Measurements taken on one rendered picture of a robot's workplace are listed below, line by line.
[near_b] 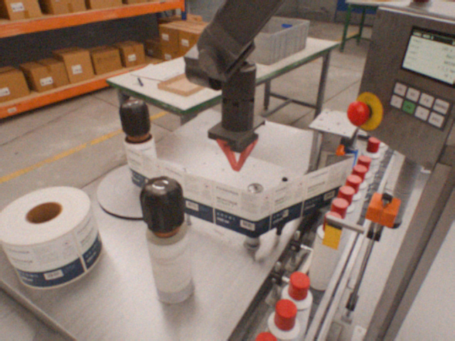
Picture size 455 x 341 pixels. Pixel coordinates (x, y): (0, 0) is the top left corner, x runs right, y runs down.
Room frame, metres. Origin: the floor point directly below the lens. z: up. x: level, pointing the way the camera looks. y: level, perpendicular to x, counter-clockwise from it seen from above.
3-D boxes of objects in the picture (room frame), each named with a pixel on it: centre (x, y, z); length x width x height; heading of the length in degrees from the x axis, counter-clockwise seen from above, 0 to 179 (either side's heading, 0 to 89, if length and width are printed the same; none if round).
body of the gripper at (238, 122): (0.54, -0.02, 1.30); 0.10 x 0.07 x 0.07; 148
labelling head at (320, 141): (0.82, -0.30, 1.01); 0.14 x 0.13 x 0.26; 148
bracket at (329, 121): (0.82, -0.29, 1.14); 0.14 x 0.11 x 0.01; 148
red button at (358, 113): (0.48, -0.20, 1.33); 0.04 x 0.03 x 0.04; 23
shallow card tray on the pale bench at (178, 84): (2.06, 0.24, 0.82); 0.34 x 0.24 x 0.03; 145
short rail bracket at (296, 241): (0.59, -0.19, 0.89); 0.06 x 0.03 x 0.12; 58
